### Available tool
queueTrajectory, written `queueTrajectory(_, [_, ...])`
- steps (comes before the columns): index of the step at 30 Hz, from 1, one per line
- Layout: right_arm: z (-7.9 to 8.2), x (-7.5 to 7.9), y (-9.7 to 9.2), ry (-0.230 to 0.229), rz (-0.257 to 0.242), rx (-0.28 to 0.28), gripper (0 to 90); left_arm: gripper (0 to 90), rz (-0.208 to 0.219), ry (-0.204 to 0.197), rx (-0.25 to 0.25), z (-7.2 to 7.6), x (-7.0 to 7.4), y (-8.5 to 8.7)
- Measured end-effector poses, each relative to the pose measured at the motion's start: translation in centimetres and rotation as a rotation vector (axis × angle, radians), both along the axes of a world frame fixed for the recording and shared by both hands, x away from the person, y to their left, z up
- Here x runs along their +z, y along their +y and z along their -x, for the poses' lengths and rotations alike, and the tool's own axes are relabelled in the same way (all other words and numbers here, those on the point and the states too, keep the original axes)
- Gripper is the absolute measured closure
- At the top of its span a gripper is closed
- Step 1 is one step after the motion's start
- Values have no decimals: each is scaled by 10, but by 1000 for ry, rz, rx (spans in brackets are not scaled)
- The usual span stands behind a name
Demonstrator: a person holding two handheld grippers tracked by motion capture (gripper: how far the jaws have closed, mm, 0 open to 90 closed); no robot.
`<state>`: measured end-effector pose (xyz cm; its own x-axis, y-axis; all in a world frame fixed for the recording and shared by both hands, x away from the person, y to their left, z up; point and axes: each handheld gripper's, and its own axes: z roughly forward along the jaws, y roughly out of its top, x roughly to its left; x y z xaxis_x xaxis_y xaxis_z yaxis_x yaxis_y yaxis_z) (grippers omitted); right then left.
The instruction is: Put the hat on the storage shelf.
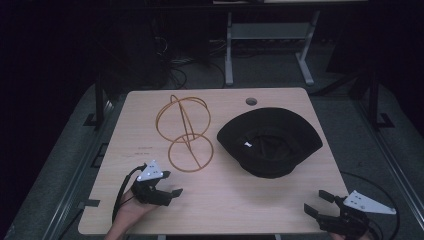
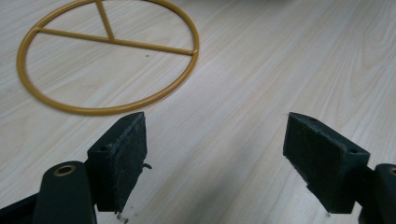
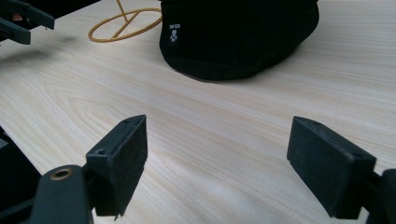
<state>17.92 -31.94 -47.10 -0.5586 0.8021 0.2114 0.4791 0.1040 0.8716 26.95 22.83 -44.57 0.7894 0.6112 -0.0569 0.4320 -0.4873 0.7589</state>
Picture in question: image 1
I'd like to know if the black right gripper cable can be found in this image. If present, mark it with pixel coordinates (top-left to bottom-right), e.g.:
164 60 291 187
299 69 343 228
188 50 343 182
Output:
339 170 401 240

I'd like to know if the grey metal frame stand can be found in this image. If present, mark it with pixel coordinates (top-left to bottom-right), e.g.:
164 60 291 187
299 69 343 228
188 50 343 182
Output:
224 9 321 87

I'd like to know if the black table bracket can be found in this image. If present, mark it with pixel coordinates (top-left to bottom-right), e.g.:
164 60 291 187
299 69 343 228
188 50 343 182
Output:
77 198 101 210

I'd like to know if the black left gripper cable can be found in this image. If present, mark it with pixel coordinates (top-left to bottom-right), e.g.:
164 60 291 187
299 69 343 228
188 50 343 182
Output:
111 162 148 223

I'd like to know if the gold wire hat stand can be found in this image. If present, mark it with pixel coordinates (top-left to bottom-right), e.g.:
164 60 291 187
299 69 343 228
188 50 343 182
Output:
155 94 215 174

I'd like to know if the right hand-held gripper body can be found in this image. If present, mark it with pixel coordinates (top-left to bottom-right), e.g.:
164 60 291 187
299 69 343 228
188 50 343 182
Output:
315 189 398 239

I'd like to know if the black bucket hat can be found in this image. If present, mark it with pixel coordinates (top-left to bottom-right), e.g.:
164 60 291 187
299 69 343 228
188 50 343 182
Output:
216 106 324 180

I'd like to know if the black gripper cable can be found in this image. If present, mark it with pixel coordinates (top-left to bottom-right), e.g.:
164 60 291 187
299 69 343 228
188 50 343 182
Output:
339 170 401 240
111 162 148 223

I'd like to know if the black metal stand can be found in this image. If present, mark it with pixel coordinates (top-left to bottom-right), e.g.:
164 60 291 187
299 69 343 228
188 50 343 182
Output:
83 71 108 130
365 70 396 130

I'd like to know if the person's left hand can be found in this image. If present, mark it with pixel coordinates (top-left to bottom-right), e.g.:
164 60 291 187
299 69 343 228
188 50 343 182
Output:
114 190 160 232

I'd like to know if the bundle of floor cables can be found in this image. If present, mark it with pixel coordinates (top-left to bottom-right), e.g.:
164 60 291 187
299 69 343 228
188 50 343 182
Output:
155 35 228 91

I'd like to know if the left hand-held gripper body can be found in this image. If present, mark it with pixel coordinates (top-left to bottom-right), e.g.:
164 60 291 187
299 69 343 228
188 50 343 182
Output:
130 159 174 207

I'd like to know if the aluminium frame rail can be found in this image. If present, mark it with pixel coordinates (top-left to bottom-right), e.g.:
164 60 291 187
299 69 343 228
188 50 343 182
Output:
357 99 424 222
41 99 116 240

